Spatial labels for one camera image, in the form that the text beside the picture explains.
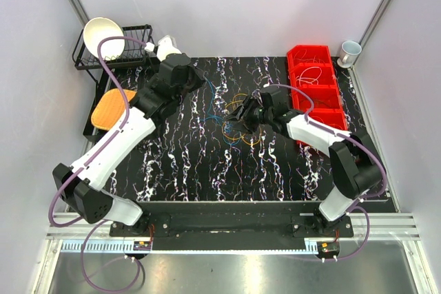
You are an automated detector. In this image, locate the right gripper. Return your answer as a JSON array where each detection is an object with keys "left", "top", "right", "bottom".
[{"left": 224, "top": 95, "right": 273, "bottom": 136}]

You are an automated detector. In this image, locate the blue cable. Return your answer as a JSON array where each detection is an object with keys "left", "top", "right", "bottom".
[{"left": 203, "top": 75, "right": 238, "bottom": 145}]

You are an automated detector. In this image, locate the white cable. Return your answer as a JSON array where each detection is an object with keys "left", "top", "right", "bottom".
[{"left": 298, "top": 65, "right": 323, "bottom": 87}]

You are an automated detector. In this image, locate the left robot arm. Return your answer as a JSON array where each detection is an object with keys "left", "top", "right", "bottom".
[{"left": 52, "top": 54, "right": 205, "bottom": 236}]

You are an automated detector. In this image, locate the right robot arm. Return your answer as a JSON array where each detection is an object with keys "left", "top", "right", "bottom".
[{"left": 225, "top": 84, "right": 387, "bottom": 237}]

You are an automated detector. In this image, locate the yellow woven basket tray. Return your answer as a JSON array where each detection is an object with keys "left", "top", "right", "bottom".
[{"left": 91, "top": 88, "right": 125, "bottom": 131}]

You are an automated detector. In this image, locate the red compartment bin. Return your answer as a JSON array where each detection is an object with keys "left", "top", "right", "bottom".
[{"left": 287, "top": 45, "right": 348, "bottom": 131}]

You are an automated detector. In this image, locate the white bowl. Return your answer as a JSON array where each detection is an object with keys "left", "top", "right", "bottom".
[{"left": 83, "top": 17, "right": 125, "bottom": 61}]

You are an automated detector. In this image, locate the white mug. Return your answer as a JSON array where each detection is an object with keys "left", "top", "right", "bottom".
[{"left": 337, "top": 41, "right": 362, "bottom": 68}]

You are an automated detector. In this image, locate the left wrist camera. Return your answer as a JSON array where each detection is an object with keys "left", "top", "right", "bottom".
[{"left": 144, "top": 35, "right": 181, "bottom": 61}]

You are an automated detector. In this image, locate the black wire dish rack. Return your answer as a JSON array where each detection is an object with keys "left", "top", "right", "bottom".
[{"left": 72, "top": 24, "right": 159, "bottom": 143}]

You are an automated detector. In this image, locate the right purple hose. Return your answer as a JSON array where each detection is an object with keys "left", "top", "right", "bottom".
[{"left": 265, "top": 83, "right": 387, "bottom": 263}]

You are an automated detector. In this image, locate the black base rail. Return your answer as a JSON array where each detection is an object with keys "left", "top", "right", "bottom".
[{"left": 110, "top": 202, "right": 354, "bottom": 253}]

